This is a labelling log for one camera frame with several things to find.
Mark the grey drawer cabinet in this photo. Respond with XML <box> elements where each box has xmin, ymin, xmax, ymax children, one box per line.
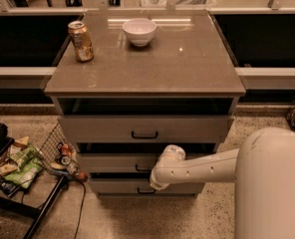
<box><xmin>43</xmin><ymin>9</ymin><xmax>247</xmax><ymax>198</ymax></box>

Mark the red soda can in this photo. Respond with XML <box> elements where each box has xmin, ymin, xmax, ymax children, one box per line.
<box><xmin>60</xmin><ymin>144</ymin><xmax>72</xmax><ymax>165</ymax></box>

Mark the white ceramic bowl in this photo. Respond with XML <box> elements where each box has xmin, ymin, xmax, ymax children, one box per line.
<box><xmin>123</xmin><ymin>18</ymin><xmax>156</xmax><ymax>47</ymax></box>

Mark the grey bottom drawer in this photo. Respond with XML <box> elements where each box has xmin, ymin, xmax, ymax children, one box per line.
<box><xmin>88</xmin><ymin>179</ymin><xmax>204</xmax><ymax>196</ymax></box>

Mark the black floor cable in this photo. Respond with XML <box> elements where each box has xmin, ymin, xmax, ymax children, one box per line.
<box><xmin>72</xmin><ymin>179</ymin><xmax>88</xmax><ymax>239</ymax></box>

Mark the grey drawer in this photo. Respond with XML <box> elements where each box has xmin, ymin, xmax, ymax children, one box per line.
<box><xmin>58</xmin><ymin>116</ymin><xmax>234</xmax><ymax>143</ymax></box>
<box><xmin>88</xmin><ymin>179</ymin><xmax>204</xmax><ymax>196</ymax></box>
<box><xmin>77</xmin><ymin>153</ymin><xmax>160</xmax><ymax>173</ymax></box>

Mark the gold soda can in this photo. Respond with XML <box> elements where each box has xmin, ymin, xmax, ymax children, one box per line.
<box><xmin>68</xmin><ymin>21</ymin><xmax>94</xmax><ymax>62</ymax></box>

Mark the blue snack bag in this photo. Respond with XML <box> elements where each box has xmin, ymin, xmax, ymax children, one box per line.
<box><xmin>0</xmin><ymin>177</ymin><xmax>20</xmax><ymax>197</ymax></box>

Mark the grey top drawer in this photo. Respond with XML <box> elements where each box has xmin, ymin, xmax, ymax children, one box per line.
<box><xmin>58</xmin><ymin>116</ymin><xmax>234</xmax><ymax>143</ymax></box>

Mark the green snack bag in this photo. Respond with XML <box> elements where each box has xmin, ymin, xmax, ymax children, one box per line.
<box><xmin>4</xmin><ymin>144</ymin><xmax>43</xmax><ymax>189</ymax></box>

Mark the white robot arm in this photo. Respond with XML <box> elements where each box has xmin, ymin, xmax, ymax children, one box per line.
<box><xmin>149</xmin><ymin>127</ymin><xmax>295</xmax><ymax>239</ymax></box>

